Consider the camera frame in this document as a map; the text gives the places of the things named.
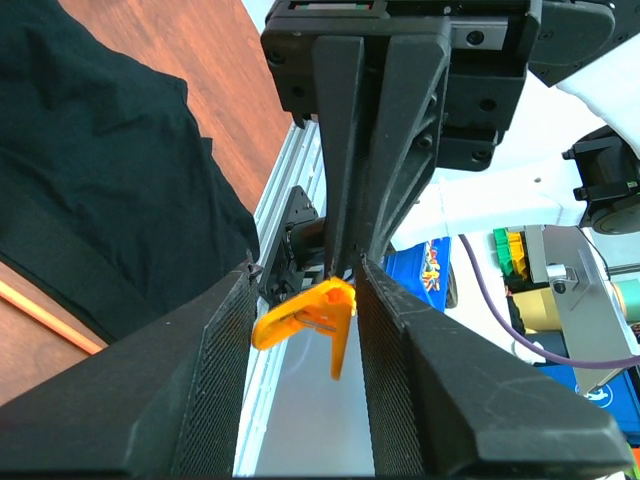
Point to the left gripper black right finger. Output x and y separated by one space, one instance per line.
443 401

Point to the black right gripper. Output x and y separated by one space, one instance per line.
405 82

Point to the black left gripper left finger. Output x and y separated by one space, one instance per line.
164 401

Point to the orange clothespin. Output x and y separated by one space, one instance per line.
326 308

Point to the orange plastic hanger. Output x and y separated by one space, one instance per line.
49 320

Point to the black underwear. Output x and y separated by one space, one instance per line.
111 201

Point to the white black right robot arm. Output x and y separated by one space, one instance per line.
526 183

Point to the aluminium rail frame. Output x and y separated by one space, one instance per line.
304 413

